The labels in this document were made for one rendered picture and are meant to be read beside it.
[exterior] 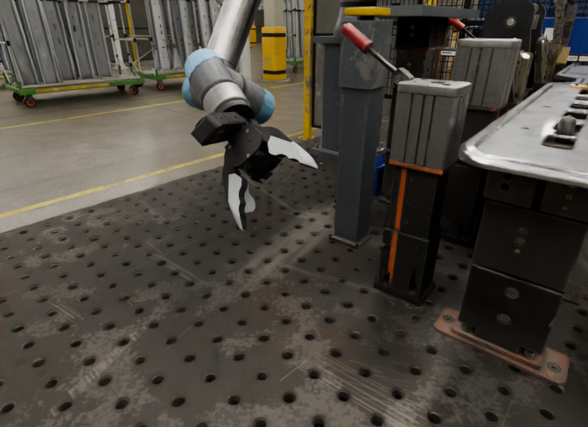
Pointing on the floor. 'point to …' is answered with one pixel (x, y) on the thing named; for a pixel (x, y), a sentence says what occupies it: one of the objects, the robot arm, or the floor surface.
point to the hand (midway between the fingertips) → (276, 200)
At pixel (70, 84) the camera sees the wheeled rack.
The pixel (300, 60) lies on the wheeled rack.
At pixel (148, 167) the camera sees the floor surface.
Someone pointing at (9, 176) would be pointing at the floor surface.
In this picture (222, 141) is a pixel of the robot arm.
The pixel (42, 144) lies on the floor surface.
